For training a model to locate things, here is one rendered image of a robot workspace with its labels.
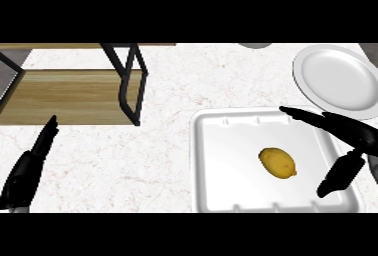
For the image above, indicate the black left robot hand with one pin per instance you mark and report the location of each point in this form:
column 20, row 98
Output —
column 27, row 173

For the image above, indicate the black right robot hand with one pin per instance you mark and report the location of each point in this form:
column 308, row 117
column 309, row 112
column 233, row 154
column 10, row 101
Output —
column 345, row 128

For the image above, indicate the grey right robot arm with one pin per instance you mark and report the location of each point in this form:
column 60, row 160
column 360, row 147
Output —
column 374, row 168

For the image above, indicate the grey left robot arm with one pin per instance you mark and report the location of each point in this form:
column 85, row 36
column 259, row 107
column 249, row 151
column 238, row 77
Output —
column 20, row 209

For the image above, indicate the white round plate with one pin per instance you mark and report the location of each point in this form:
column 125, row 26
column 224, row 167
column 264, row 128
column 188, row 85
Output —
column 340, row 80

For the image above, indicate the yellow lemon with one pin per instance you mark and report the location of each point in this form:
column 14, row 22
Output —
column 278, row 163

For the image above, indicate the white rectangular tray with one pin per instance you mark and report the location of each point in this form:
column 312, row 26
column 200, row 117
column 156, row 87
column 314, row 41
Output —
column 268, row 163

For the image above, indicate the grey flat object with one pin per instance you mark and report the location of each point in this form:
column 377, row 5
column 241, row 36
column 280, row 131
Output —
column 370, row 51

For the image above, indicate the grey round object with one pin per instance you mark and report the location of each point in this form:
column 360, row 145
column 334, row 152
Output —
column 255, row 45

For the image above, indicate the wooden shelf with black frame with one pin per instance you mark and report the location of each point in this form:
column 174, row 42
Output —
column 69, row 93

